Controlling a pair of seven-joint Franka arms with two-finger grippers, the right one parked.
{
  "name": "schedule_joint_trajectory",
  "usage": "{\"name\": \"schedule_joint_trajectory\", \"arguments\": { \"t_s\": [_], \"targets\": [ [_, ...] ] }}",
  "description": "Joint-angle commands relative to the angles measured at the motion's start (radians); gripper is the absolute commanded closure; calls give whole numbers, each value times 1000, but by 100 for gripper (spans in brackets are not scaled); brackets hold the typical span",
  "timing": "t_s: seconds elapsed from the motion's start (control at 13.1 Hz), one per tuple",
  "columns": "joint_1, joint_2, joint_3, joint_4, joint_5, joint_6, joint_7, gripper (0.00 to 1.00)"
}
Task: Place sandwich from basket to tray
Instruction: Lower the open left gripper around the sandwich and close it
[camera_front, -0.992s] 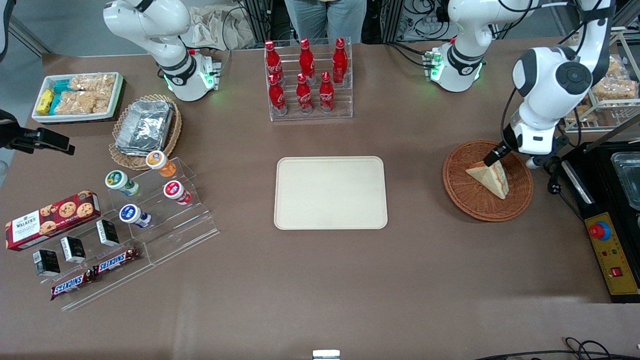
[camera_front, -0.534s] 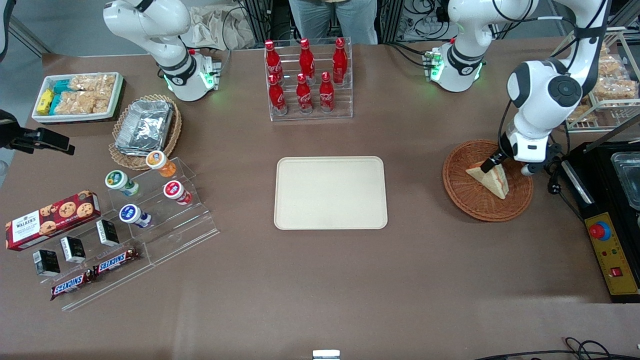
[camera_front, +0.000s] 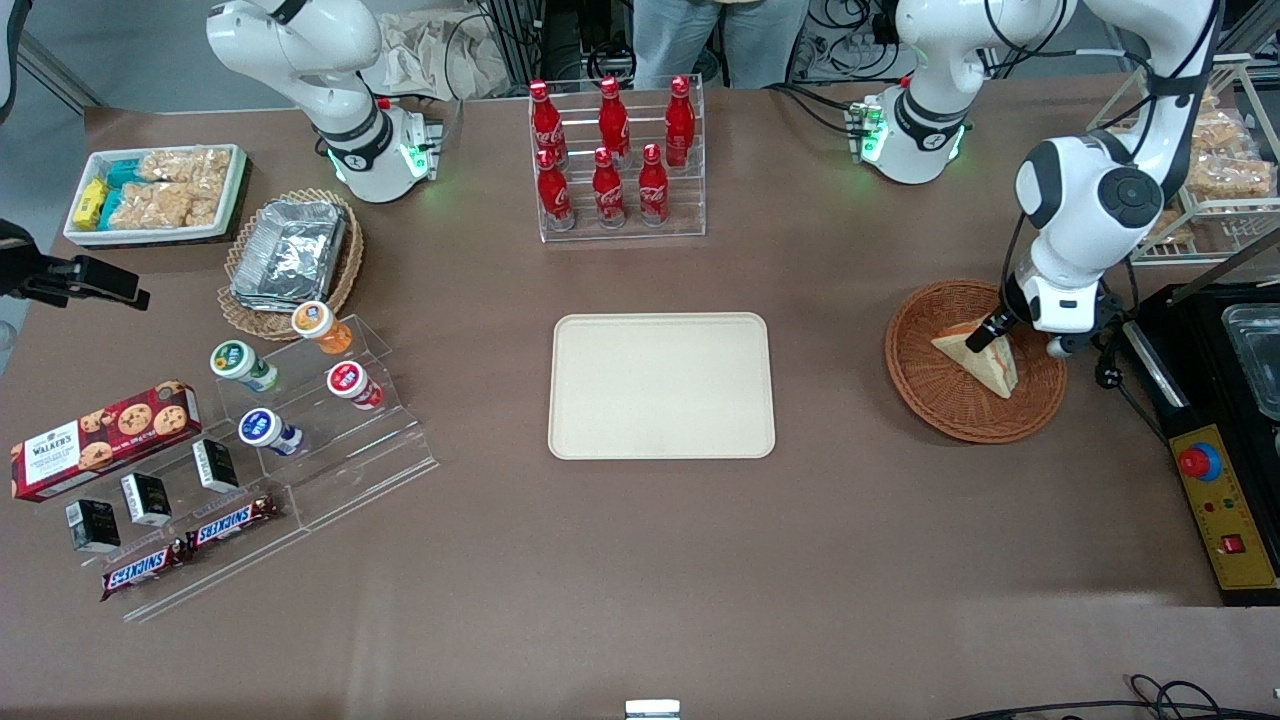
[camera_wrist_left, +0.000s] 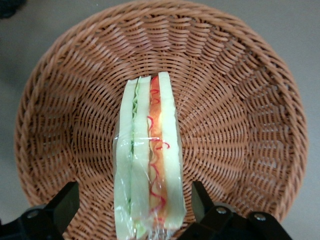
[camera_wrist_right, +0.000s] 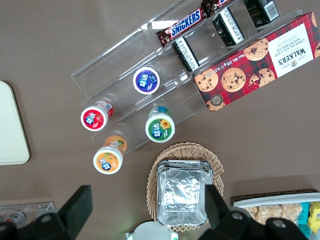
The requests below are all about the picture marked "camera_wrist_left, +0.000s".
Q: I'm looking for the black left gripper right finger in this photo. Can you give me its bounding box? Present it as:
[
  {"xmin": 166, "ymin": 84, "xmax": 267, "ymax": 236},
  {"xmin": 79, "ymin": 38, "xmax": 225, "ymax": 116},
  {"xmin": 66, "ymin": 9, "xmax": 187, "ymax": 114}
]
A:
[{"xmin": 184, "ymin": 180, "xmax": 294, "ymax": 240}]

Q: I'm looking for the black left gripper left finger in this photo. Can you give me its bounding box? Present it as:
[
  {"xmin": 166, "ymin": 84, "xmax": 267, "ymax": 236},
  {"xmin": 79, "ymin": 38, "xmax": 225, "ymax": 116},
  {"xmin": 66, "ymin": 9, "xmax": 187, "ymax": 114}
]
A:
[{"xmin": 0, "ymin": 181, "xmax": 81, "ymax": 240}]

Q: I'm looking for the triangular sandwich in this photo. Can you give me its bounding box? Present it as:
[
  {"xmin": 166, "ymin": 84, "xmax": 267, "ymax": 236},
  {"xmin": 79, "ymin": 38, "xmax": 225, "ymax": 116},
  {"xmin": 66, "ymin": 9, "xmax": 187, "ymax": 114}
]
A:
[{"xmin": 112, "ymin": 71, "xmax": 187, "ymax": 240}]

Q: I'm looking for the round brown wicker basket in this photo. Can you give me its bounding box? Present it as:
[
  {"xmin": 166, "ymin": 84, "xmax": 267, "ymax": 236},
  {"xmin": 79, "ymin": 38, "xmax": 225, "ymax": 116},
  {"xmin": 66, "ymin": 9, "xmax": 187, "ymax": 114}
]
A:
[{"xmin": 14, "ymin": 0, "xmax": 310, "ymax": 240}]

